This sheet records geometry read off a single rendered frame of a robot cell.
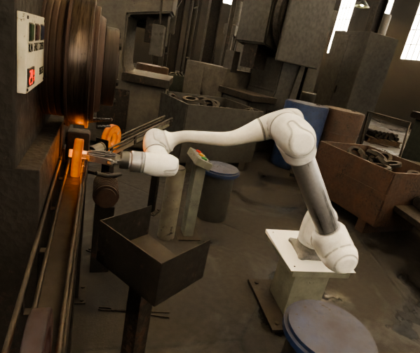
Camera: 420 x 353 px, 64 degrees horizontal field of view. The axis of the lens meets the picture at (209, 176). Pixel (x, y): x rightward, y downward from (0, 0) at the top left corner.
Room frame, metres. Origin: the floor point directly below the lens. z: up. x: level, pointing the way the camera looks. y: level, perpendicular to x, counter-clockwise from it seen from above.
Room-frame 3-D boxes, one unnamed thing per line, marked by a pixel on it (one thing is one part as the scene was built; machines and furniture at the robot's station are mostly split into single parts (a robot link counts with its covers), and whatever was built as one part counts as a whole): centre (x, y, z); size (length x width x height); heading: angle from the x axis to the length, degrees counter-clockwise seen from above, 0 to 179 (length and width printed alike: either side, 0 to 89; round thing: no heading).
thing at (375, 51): (6.05, -2.01, 1.00); 0.80 x 0.63 x 2.00; 25
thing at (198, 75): (5.76, 0.23, 0.55); 1.10 x 0.53 x 1.10; 40
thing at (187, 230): (2.17, 0.08, 0.31); 0.24 x 0.16 x 0.62; 20
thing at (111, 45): (1.31, 0.45, 1.11); 0.28 x 0.06 x 0.28; 20
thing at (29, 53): (0.92, 0.52, 1.15); 0.26 x 0.02 x 0.18; 20
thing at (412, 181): (3.28, -1.58, 0.33); 0.93 x 0.73 x 0.66; 27
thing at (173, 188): (2.07, 0.22, 0.26); 0.12 x 0.12 x 0.52
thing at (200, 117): (4.02, 0.18, 0.39); 1.03 x 0.83 x 0.77; 125
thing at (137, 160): (1.35, 0.32, 0.75); 0.09 x 0.06 x 0.09; 20
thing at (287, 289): (1.61, -0.60, 0.16); 0.40 x 0.40 x 0.31; 15
